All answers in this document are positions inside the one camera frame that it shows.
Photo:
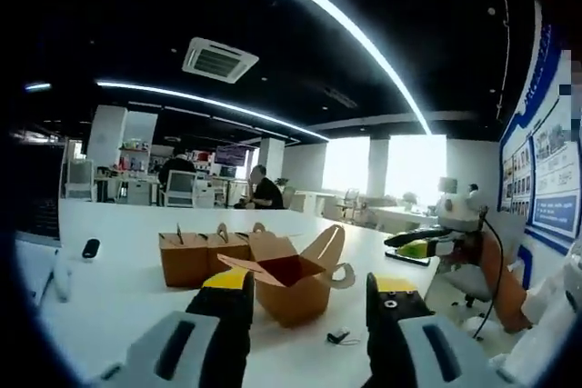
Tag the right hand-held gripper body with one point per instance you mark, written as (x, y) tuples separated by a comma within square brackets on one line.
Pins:
[(461, 215)]

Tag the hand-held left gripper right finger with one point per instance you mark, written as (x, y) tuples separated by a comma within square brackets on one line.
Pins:
[(391, 329)]

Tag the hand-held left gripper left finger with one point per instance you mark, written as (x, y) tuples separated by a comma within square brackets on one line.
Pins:
[(223, 324)]

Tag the small black white item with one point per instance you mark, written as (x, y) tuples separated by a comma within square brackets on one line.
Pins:
[(335, 337)]

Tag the brown paper box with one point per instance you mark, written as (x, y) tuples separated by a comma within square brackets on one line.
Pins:
[(273, 246), (295, 301), (227, 247), (182, 263)]

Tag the person's right hand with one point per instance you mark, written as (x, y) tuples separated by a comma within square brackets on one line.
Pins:
[(466, 249)]

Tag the black smartphone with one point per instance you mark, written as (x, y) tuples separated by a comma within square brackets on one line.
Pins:
[(409, 258)]

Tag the person's white shirt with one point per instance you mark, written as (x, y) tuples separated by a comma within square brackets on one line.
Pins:
[(545, 315)]

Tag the grey white office chair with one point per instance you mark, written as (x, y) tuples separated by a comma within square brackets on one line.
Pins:
[(79, 179), (180, 188)]

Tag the potted green plant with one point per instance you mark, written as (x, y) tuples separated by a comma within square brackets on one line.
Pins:
[(282, 182)]

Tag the black remote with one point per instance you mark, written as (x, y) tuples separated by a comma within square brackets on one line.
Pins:
[(91, 248)]

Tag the product display shelf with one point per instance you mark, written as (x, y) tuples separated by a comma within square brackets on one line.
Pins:
[(134, 158)]

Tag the curved ceiling light strip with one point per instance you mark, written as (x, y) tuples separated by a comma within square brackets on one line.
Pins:
[(204, 99), (364, 29)]

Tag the ceiling air conditioner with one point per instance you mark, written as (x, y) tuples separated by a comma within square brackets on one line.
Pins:
[(220, 60)]

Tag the blue white wall poster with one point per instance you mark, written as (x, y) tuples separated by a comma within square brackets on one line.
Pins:
[(552, 220)]

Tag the purple wall screen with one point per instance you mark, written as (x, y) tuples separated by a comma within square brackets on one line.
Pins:
[(230, 155)]

